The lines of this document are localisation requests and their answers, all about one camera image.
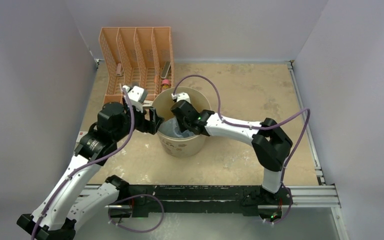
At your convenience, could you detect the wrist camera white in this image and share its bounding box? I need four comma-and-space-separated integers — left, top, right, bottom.
171, 92, 191, 103
119, 84, 152, 113

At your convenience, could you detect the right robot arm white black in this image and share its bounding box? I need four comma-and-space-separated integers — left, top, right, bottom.
170, 100, 293, 204

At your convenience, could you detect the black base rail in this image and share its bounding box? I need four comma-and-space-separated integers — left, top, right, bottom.
105, 175, 293, 221

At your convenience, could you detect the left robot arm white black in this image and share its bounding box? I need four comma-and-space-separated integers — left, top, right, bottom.
16, 102, 164, 240

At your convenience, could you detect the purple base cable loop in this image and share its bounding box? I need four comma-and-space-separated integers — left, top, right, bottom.
107, 194, 165, 234

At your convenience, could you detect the pink plastic file organizer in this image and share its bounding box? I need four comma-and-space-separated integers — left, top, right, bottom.
99, 26, 175, 104

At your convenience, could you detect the beige capybara trash bin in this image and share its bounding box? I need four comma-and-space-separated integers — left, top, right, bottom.
151, 86, 212, 158

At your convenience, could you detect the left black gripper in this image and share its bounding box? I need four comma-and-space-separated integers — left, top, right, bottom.
113, 97, 163, 142

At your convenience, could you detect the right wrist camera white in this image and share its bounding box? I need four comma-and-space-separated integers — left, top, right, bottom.
171, 92, 191, 103

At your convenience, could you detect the grey pen case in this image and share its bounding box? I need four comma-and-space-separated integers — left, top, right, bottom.
160, 61, 171, 79

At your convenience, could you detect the white red small box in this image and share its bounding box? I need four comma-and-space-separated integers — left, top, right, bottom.
75, 131, 88, 144

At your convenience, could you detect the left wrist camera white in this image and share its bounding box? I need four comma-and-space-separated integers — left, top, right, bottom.
119, 84, 152, 113

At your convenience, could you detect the pink cartoon bottle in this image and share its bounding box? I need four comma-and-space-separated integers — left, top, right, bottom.
161, 79, 171, 91

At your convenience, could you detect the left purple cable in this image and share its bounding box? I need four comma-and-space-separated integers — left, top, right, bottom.
30, 87, 137, 240

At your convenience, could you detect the aluminium frame rail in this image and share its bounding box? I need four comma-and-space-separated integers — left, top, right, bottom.
77, 185, 340, 223

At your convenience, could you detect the blue plastic trash bag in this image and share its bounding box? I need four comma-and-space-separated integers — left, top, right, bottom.
158, 117, 195, 139

